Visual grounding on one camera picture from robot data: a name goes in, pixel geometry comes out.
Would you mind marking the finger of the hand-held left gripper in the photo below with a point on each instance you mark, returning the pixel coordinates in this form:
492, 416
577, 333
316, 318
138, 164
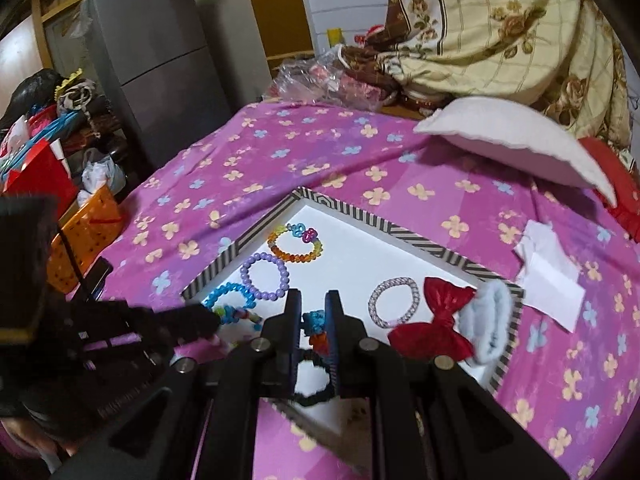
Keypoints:
185, 322

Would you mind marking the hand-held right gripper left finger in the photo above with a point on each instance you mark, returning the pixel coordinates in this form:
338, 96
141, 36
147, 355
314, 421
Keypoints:
295, 315

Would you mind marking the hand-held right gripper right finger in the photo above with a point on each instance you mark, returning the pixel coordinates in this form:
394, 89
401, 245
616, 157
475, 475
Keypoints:
334, 320

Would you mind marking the striped cardboard box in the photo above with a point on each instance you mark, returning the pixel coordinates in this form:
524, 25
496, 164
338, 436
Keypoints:
350, 260

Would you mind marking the red bow hair clip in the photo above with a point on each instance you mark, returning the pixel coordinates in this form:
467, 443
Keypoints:
440, 305

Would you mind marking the grey fluffy scrunchie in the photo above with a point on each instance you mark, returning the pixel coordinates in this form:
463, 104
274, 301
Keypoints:
487, 320

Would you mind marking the person's left forearm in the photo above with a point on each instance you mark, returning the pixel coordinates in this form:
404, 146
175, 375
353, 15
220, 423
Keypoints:
17, 442

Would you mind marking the black scrunchie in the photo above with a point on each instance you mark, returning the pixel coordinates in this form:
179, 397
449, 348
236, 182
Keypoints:
310, 399

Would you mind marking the orange plastic basket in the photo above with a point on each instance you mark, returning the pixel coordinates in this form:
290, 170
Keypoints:
90, 230

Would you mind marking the pink floral bedsheet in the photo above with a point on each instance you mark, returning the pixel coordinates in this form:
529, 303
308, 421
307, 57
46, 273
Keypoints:
300, 150

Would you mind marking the white plastic bag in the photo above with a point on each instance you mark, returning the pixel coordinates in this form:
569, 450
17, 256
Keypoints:
102, 172

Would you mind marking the red bag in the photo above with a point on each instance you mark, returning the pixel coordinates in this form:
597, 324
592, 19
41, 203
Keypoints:
45, 170

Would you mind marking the white paper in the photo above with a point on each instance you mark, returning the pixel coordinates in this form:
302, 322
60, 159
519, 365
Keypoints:
550, 285

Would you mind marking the clear plastic bag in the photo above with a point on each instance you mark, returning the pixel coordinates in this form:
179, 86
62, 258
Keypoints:
310, 75

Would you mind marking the white pillow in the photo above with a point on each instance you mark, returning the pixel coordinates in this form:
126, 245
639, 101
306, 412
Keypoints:
500, 135

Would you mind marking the black bag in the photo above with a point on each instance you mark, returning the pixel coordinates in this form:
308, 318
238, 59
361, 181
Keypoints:
30, 90

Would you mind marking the grey refrigerator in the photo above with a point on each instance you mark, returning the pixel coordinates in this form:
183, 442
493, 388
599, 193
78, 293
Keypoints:
150, 50

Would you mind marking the red cloth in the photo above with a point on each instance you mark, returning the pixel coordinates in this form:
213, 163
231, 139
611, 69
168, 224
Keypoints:
615, 175

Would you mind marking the cream floral quilt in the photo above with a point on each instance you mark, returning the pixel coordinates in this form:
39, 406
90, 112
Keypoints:
475, 35

